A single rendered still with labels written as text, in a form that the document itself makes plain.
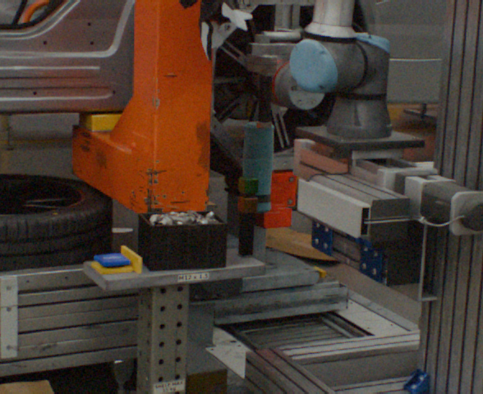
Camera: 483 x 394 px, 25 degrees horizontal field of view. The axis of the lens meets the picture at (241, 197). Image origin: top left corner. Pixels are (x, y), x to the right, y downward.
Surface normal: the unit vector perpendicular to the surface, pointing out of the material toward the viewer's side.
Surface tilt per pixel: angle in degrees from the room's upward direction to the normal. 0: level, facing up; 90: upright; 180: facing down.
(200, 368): 0
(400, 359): 0
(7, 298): 90
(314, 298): 90
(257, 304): 90
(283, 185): 90
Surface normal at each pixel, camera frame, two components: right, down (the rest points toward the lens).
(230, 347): 0.04, -0.98
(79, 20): 0.45, 0.21
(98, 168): -0.89, 0.06
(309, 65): -0.70, 0.26
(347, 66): 0.72, 0.26
